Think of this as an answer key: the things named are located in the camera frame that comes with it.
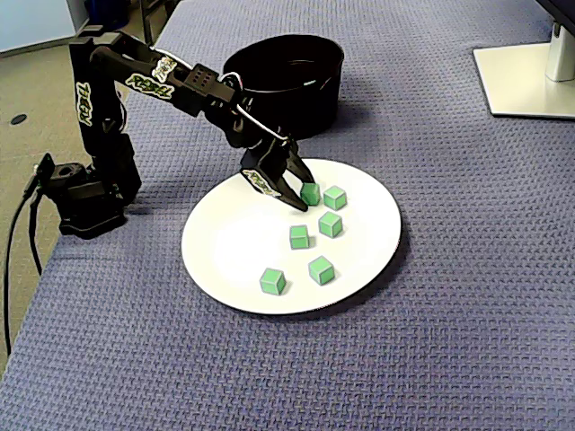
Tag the black floor disc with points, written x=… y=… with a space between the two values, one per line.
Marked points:
x=18 y=119

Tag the white monitor stand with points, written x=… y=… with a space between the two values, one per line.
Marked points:
x=516 y=76

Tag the black monitor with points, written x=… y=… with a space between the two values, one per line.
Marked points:
x=566 y=6

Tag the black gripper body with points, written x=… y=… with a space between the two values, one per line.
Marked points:
x=269 y=167

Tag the blue bin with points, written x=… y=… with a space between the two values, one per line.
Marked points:
x=108 y=13

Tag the green foam cube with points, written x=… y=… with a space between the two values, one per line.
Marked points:
x=311 y=196
x=330 y=225
x=272 y=281
x=299 y=237
x=335 y=199
x=321 y=270

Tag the blue waffle cloth mat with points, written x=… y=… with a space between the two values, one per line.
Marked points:
x=404 y=359

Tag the white round plate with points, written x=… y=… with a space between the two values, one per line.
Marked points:
x=233 y=251

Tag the black robot arm with stickers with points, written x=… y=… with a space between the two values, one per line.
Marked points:
x=112 y=148

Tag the black bucket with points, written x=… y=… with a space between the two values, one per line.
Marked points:
x=314 y=90

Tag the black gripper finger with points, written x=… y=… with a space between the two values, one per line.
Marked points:
x=297 y=168
x=274 y=188

